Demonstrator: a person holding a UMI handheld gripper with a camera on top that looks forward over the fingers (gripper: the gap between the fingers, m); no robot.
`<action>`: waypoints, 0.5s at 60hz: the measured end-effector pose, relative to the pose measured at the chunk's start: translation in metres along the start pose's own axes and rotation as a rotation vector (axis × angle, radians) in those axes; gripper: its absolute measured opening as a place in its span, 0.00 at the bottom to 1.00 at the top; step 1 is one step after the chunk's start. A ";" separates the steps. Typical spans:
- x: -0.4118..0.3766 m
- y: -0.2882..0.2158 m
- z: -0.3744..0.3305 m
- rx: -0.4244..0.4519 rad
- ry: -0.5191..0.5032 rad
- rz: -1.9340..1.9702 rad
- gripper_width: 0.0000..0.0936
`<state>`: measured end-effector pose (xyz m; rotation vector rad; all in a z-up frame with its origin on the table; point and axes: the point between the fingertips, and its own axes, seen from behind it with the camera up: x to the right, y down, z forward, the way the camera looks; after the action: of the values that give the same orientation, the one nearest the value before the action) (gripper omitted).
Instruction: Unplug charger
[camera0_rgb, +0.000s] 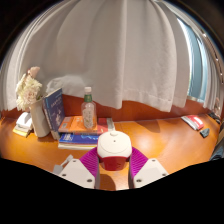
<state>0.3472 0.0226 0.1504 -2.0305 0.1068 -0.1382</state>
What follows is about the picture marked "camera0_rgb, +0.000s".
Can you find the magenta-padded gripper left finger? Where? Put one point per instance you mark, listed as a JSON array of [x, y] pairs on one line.
[[78, 173]]

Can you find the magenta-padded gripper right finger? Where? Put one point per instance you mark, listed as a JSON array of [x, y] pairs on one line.
[[150, 171]]

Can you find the red and white charger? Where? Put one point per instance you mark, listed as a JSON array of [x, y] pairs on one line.
[[114, 146]]

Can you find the grey standing book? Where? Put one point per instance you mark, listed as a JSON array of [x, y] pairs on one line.
[[54, 135]]

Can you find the orange flat book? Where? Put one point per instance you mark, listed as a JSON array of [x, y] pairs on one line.
[[71, 125]]

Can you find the red flat book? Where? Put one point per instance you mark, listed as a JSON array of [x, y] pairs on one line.
[[102, 124]]

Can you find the clear bottle green cap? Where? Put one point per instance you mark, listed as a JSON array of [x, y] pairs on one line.
[[88, 113]]

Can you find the white ceramic vase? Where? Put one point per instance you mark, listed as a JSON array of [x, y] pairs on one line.
[[40, 120]]

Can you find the red booklet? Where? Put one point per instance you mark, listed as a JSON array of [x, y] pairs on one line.
[[193, 122]]

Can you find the small dark object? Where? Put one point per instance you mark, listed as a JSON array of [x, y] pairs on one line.
[[205, 132]]

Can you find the blue standing book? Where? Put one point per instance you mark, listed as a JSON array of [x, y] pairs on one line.
[[54, 108]]

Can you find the yellow flat book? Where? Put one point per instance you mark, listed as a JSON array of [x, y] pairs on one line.
[[20, 131]]

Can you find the dark bag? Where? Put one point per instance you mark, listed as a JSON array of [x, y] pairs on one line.
[[218, 148]]

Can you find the glass window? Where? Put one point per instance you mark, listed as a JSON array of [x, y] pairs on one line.
[[196, 66]]

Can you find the white curtain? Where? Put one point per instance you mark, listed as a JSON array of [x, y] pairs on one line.
[[116, 50]]

